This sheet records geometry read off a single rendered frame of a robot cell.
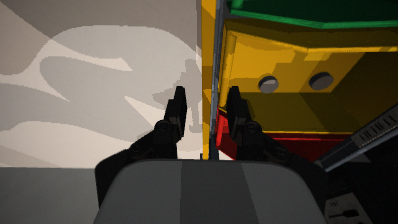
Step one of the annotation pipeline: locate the black metal shelf rack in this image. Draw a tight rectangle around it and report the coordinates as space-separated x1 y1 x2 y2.
208 0 398 172

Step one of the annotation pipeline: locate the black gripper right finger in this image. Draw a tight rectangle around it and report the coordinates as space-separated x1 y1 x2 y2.
226 86 329 216

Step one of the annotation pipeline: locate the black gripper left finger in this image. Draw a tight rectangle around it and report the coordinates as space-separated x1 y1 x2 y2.
95 86 187 209

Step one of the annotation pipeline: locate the grey disc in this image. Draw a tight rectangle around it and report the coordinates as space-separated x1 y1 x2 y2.
258 76 279 93
308 72 334 91

